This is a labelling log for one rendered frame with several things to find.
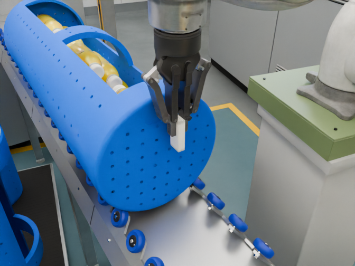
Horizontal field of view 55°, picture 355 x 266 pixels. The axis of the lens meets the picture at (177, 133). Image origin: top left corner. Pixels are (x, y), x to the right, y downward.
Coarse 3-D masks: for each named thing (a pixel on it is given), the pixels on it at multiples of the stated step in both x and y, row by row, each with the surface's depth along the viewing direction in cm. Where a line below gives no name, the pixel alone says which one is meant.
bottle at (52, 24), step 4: (40, 16) 122; (44, 16) 121; (48, 16) 121; (40, 20) 120; (44, 20) 118; (48, 20) 117; (52, 20) 116; (48, 24) 114; (52, 24) 114; (56, 24) 114; (60, 24) 116; (52, 28) 113; (56, 28) 113; (60, 28) 114
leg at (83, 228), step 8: (72, 200) 140; (72, 208) 147; (80, 216) 147; (80, 224) 149; (88, 224) 152; (80, 232) 152; (88, 232) 155; (80, 240) 160; (88, 240) 157; (88, 248) 160; (88, 256) 163; (96, 256) 166; (88, 264) 165; (96, 264) 171
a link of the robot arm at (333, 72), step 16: (352, 0) 81; (336, 16) 85; (352, 16) 79; (336, 32) 83; (352, 32) 80; (336, 48) 84; (352, 48) 80; (320, 64) 92; (336, 64) 85; (352, 64) 82; (320, 80) 92; (336, 80) 87; (352, 80) 84
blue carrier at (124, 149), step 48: (48, 0) 119; (48, 48) 89; (96, 48) 125; (48, 96) 82; (96, 96) 67; (144, 96) 62; (96, 144) 62; (144, 144) 65; (192, 144) 73; (144, 192) 72
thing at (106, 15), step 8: (104, 0) 152; (112, 0) 154; (104, 8) 154; (112, 8) 155; (104, 16) 155; (112, 16) 157; (104, 24) 157; (112, 24) 159; (112, 32) 161; (104, 40) 163; (112, 48) 165
